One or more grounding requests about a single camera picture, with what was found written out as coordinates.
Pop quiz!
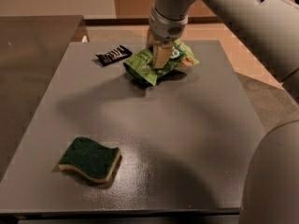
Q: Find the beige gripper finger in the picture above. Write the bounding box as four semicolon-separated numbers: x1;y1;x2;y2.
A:
152;42;174;69
146;29;155;48

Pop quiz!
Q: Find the green rice chip bag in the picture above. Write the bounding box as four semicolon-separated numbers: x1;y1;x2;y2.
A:
123;39;199;86

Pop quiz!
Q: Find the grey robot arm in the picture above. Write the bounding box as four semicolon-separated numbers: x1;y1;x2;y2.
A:
149;0;299;224

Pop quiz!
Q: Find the black rxbar chocolate bar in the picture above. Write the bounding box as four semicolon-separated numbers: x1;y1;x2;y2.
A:
96;45;133;66

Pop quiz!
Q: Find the green yellow sponge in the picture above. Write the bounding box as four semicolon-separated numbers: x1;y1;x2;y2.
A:
58;137;121;184

